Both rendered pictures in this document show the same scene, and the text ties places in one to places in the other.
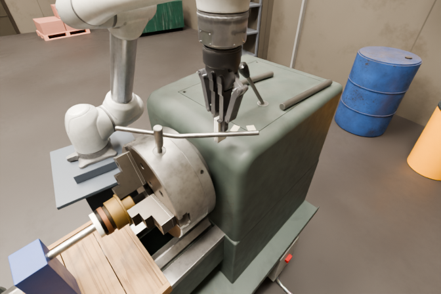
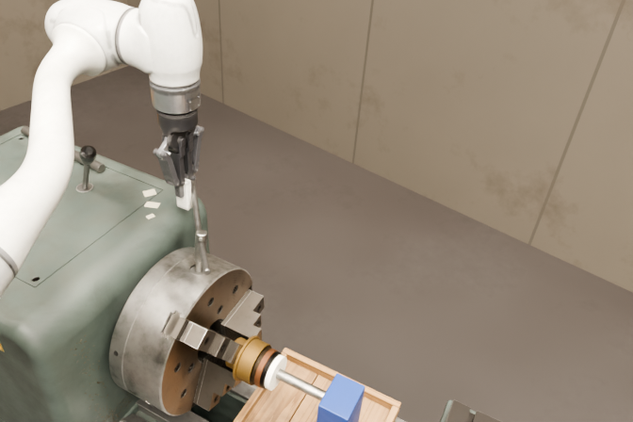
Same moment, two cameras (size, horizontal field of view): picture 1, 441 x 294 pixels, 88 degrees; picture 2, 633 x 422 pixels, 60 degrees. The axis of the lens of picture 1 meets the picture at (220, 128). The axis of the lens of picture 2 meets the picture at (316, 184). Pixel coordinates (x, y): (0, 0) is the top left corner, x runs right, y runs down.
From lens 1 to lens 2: 1.14 m
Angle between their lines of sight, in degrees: 83
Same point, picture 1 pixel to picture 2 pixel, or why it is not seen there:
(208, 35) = (197, 99)
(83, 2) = (30, 228)
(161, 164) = (217, 266)
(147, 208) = (244, 319)
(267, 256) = not seen: hidden behind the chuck
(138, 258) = (265, 401)
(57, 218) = not seen: outside the picture
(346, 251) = not seen: hidden behind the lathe
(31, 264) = (343, 386)
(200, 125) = (143, 239)
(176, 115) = (109, 277)
